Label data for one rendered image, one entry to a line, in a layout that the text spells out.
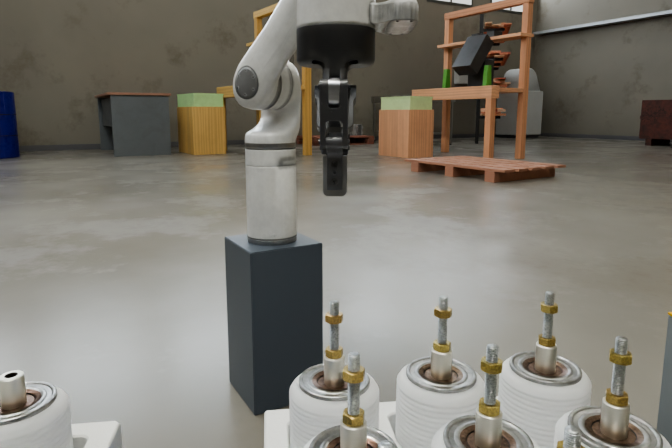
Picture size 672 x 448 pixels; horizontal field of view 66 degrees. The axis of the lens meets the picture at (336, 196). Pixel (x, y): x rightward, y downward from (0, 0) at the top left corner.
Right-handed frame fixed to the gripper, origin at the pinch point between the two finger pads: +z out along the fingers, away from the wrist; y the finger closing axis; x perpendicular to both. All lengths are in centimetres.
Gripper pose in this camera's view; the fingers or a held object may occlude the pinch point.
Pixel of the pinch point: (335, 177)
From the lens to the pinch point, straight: 51.8
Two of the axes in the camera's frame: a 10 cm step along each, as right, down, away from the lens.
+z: 0.0, 9.9, 1.6
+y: -0.3, 1.6, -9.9
